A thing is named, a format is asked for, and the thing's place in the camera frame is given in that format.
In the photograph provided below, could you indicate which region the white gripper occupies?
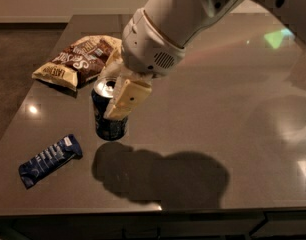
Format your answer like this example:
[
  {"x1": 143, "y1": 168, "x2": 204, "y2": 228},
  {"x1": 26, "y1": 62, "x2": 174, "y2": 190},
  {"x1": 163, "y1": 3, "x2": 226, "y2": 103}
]
[{"x1": 99, "y1": 8, "x2": 186, "y2": 120}]

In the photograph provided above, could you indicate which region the blue pepsi can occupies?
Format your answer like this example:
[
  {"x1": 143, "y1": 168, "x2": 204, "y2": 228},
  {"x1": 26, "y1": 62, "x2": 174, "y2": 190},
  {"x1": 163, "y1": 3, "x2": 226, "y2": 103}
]
[{"x1": 91, "y1": 77, "x2": 128, "y2": 141}]

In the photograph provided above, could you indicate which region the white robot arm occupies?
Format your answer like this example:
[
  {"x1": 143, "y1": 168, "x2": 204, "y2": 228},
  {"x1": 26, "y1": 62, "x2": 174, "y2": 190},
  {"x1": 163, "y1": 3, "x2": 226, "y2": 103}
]
[{"x1": 102, "y1": 0, "x2": 306, "y2": 120}]

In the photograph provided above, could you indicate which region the blue rxbar blueberry wrapper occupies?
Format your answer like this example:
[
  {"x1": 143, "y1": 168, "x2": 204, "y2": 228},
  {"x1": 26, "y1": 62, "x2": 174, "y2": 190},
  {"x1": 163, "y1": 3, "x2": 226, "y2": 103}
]
[{"x1": 18, "y1": 134, "x2": 83, "y2": 189}]

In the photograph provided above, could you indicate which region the brown and cream chip bag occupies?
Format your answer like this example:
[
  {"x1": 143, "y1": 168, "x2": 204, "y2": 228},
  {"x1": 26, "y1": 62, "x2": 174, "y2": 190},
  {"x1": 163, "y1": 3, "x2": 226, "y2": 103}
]
[{"x1": 32, "y1": 35, "x2": 122, "y2": 91}]

